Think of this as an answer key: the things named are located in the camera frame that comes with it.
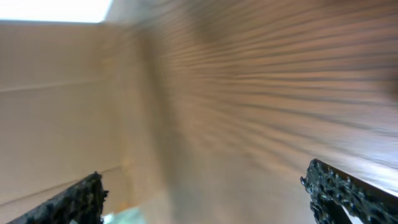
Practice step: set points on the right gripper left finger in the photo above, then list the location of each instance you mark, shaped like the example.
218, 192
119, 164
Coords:
83, 202

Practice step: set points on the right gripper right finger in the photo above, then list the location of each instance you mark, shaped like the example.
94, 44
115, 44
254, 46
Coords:
336, 195

